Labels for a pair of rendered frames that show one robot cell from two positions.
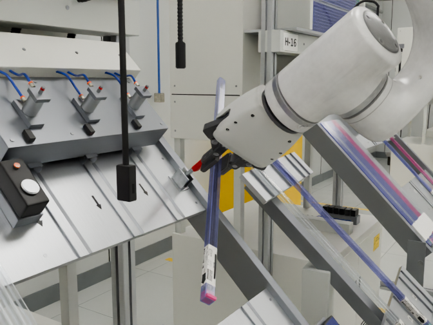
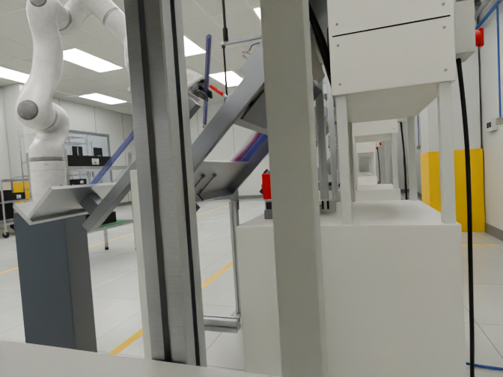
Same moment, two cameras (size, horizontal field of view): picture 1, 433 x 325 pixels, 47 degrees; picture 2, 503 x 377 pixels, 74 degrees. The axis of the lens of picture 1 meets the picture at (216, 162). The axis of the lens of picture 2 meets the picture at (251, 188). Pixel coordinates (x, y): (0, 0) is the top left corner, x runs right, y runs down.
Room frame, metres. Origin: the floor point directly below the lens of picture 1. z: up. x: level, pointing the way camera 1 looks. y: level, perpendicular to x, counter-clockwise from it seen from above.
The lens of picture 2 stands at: (2.03, -0.18, 0.79)
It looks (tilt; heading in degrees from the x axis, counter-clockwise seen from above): 3 degrees down; 165
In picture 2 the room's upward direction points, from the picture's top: 4 degrees counter-clockwise
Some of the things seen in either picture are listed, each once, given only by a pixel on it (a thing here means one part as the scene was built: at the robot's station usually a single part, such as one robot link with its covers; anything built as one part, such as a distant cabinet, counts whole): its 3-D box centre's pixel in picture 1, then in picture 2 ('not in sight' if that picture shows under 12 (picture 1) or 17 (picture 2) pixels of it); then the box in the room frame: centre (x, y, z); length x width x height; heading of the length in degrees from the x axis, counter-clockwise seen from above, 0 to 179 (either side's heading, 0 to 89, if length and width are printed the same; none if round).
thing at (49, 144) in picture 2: not in sight; (48, 131); (0.53, -0.60, 1.00); 0.19 x 0.12 x 0.24; 171
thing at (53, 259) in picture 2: not in sight; (59, 296); (0.56, -0.61, 0.35); 0.18 x 0.18 x 0.70; 78
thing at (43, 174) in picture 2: not in sight; (49, 185); (0.56, -0.61, 0.79); 0.19 x 0.19 x 0.18
